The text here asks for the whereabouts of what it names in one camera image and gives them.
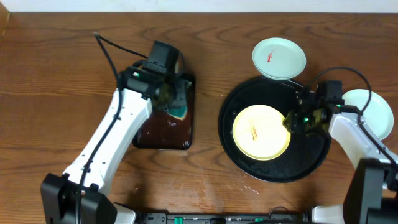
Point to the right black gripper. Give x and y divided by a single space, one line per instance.
293 125

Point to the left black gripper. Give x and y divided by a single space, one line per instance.
173 97

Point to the green yellow sponge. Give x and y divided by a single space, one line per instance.
178 112

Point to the yellow plate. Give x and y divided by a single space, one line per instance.
258 132

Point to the mint plate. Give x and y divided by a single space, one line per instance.
279 59
378 114

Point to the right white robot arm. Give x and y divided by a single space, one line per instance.
376 166

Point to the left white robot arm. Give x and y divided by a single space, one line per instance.
150 111

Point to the round black tray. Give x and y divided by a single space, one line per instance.
305 152

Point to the dark brown rectangular tray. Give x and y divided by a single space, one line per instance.
162 131

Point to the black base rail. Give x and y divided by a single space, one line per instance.
183 218

